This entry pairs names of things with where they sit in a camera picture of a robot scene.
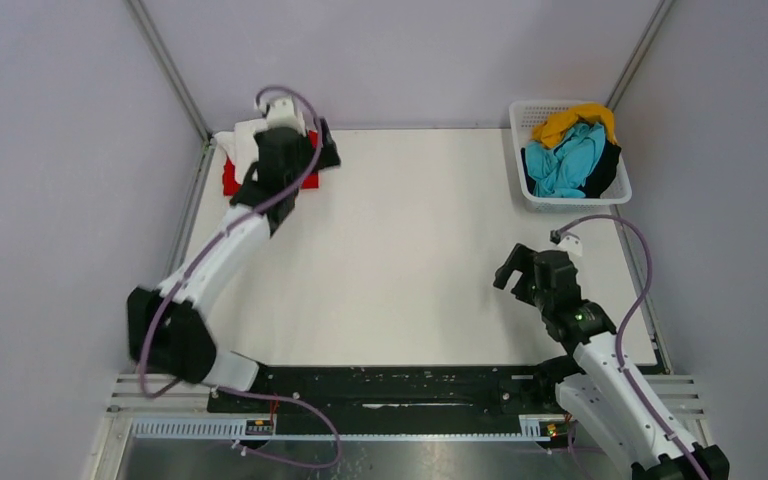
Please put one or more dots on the teal t shirt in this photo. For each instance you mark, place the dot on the teal t shirt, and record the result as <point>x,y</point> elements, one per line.
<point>561,171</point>

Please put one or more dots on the white plastic laundry basket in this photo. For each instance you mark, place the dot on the white plastic laundry basket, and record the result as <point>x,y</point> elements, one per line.
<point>524,115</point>

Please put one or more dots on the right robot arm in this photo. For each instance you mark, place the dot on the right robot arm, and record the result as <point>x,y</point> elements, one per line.
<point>596,383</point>

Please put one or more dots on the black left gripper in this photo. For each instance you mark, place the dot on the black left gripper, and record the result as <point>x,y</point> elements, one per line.
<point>326,157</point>

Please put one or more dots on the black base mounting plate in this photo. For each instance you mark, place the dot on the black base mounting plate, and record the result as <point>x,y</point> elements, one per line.
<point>424,390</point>

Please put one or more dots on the white slotted cable duct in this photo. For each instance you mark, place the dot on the white slotted cable duct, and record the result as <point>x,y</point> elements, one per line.
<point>364,426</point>

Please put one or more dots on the white t shirt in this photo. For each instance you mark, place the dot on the white t shirt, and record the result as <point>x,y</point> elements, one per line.
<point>240,146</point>

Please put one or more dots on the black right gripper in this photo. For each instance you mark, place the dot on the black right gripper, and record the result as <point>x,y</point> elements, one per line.
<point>519,259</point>

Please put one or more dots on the black t shirt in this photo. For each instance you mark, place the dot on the black t shirt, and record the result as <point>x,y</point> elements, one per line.
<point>604,171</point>

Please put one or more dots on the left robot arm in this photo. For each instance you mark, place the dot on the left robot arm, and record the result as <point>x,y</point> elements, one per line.
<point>167,325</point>

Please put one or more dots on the yellow t shirt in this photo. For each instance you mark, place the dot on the yellow t shirt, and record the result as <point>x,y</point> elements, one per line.
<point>553,130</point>

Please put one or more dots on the red folded t shirt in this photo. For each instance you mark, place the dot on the red folded t shirt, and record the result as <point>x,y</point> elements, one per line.
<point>229,185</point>

